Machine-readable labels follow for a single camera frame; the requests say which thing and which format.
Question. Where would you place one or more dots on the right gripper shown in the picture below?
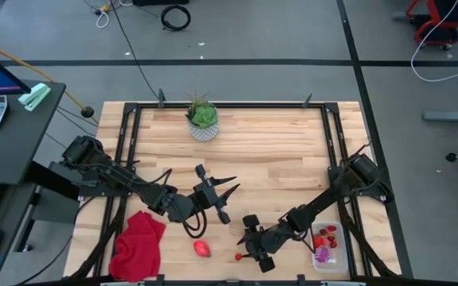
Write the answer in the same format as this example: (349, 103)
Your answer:
(266, 240)

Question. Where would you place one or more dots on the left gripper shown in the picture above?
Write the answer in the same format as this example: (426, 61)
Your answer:
(207, 196)

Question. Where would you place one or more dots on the red toy cherry with stem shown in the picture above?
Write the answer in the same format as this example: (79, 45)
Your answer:
(238, 257)
(323, 232)

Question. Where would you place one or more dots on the red toy bell pepper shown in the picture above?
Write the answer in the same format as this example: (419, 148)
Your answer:
(201, 248)

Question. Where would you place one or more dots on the purple white striped toy ball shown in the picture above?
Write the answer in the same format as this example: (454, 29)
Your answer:
(323, 254)

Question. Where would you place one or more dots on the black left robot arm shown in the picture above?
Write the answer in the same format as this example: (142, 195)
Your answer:
(133, 186)

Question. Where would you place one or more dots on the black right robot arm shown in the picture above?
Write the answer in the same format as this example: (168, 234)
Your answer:
(324, 198)

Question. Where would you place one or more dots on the clear plastic tupperware container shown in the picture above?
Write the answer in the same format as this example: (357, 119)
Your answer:
(342, 258)

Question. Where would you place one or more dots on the potted succulent in patterned pot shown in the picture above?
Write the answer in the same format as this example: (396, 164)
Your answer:
(203, 131)

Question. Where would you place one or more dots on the red cloth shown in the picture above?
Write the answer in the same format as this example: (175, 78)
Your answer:
(137, 248)

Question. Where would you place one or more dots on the black office desk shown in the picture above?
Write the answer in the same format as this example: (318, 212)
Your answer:
(22, 139)

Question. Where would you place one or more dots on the mint green stapler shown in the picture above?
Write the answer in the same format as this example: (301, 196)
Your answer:
(34, 96)

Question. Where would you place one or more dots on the grey stand foot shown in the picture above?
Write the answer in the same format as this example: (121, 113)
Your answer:
(451, 116)

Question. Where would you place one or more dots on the red black wheeled cart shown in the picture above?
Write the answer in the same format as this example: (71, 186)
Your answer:
(451, 10)

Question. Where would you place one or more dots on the black aluminium table frame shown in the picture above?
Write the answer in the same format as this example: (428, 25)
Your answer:
(233, 105)

